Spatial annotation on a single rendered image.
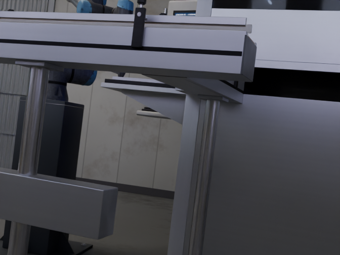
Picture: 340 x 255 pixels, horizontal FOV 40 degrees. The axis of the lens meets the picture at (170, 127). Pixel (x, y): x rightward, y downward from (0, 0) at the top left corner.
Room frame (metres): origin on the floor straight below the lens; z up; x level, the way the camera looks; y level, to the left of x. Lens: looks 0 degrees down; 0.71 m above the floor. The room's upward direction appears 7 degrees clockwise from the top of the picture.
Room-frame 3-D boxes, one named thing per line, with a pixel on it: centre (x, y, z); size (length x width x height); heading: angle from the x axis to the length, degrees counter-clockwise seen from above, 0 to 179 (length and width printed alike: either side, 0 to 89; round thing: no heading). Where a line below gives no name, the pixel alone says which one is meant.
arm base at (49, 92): (2.48, 0.63, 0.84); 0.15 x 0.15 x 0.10
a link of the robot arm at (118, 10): (2.15, 0.27, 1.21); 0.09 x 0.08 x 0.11; 31
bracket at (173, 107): (2.06, 0.07, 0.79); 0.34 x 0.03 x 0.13; 70
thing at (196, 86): (1.51, -0.09, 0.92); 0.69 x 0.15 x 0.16; 160
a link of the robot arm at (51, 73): (2.48, 0.62, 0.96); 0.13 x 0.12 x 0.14; 121
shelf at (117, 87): (2.29, -0.03, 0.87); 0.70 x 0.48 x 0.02; 160
